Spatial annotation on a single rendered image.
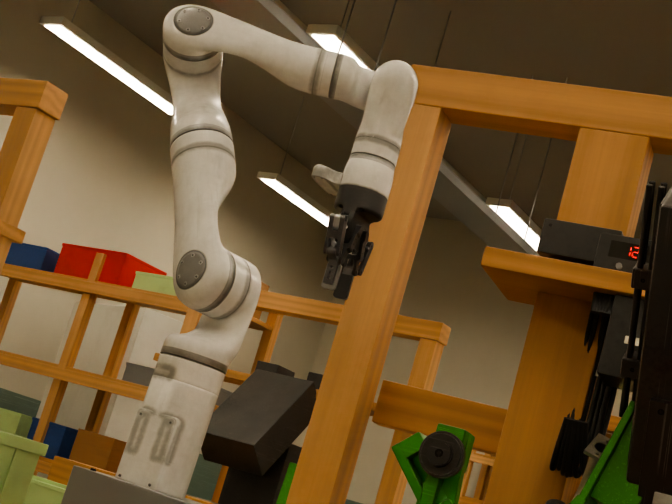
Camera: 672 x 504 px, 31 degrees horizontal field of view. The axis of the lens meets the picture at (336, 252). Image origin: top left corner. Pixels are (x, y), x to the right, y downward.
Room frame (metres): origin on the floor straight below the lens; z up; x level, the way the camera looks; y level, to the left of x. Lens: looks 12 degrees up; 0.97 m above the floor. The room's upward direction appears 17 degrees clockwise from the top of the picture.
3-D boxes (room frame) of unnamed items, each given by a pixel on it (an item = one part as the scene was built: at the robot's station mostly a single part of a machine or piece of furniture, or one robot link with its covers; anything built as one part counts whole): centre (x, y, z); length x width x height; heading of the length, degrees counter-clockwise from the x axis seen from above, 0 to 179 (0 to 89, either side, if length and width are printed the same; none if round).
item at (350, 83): (1.74, 0.02, 1.61); 0.14 x 0.09 x 0.07; 88
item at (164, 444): (1.62, 0.14, 1.03); 0.09 x 0.09 x 0.17; 66
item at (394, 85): (1.72, -0.01, 1.57); 0.09 x 0.07 x 0.15; 178
